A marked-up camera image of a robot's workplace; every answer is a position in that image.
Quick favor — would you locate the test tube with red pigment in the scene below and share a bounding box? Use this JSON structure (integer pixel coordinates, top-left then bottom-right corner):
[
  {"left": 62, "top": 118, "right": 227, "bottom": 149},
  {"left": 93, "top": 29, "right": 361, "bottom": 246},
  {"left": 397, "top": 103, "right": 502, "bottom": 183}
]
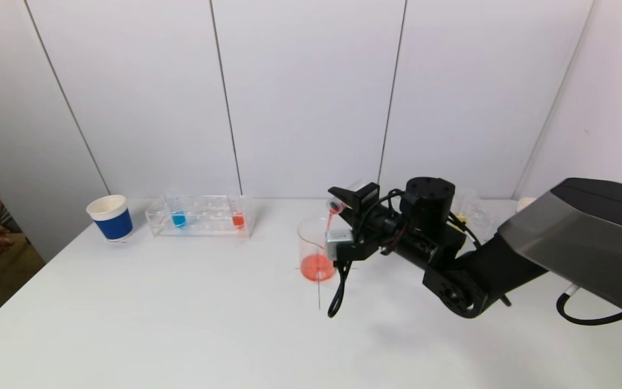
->
[
  {"left": 229, "top": 194, "right": 247, "bottom": 230},
  {"left": 326, "top": 181, "right": 364, "bottom": 215}
]

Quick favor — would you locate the test tube with blue pigment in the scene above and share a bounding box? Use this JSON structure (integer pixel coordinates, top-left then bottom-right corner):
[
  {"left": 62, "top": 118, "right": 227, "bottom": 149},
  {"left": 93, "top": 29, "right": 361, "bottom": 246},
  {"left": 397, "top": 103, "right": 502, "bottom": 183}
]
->
[{"left": 166, "top": 189, "right": 188, "bottom": 229}]

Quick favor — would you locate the clear acrylic test tube rack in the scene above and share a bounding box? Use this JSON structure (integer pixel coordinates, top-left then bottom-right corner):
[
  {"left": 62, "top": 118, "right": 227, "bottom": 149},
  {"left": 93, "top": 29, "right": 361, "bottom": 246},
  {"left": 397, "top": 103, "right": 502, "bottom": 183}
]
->
[
  {"left": 146, "top": 195, "right": 256, "bottom": 240},
  {"left": 451, "top": 189, "right": 494, "bottom": 241}
]

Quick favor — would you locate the clear glass beaker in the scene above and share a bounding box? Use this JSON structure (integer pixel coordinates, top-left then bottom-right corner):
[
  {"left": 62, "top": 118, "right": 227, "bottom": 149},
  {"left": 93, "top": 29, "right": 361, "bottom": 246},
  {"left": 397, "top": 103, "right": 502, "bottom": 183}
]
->
[{"left": 296, "top": 217, "right": 339, "bottom": 282}]

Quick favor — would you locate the test tube with yellow pigment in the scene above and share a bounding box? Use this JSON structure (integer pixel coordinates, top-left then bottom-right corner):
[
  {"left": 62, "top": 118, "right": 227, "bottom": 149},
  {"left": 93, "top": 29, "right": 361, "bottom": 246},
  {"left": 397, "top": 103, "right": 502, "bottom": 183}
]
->
[{"left": 451, "top": 189, "right": 476, "bottom": 226}]

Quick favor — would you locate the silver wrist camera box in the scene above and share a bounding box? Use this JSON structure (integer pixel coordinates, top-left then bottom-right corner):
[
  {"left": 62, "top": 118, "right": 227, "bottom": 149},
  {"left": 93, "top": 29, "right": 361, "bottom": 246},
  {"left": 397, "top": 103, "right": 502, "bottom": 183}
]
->
[{"left": 326, "top": 230, "right": 355, "bottom": 261}]

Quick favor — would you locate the black looped camera cable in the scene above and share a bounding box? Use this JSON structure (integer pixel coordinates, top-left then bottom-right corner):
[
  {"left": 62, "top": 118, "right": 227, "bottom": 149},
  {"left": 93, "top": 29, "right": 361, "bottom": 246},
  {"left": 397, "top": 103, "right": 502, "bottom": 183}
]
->
[{"left": 327, "top": 260, "right": 352, "bottom": 318}]

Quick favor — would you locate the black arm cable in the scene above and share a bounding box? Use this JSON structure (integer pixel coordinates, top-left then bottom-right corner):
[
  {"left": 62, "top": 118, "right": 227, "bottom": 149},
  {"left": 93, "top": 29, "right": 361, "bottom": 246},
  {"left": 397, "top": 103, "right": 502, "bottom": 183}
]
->
[{"left": 557, "top": 291, "right": 622, "bottom": 326}]

